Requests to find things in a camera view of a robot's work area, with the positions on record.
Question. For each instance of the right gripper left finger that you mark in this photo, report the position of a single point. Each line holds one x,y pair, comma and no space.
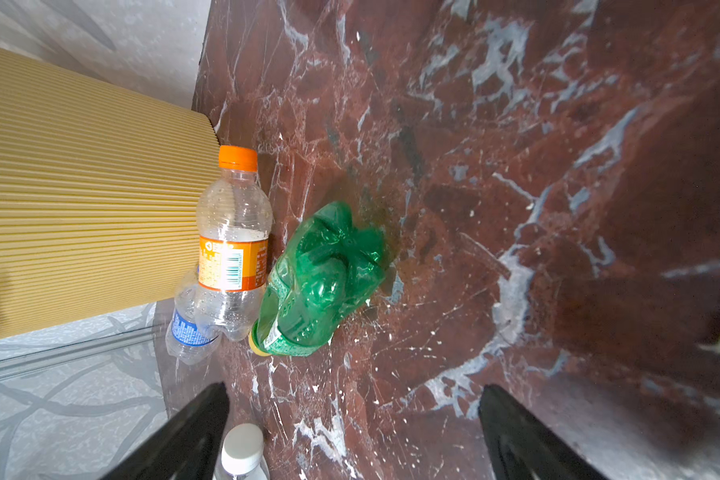
186,447

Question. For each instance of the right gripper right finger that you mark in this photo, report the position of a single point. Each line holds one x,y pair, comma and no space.
520,446

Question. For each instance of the green bottle yellow cap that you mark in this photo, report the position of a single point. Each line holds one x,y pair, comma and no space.
328,269

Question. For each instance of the orange cap clear bottle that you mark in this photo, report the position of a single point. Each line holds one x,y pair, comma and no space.
234,218

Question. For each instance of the blue label bottle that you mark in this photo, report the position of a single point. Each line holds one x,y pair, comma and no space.
185,340

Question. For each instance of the yellow trash bin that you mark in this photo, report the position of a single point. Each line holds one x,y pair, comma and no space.
98,190

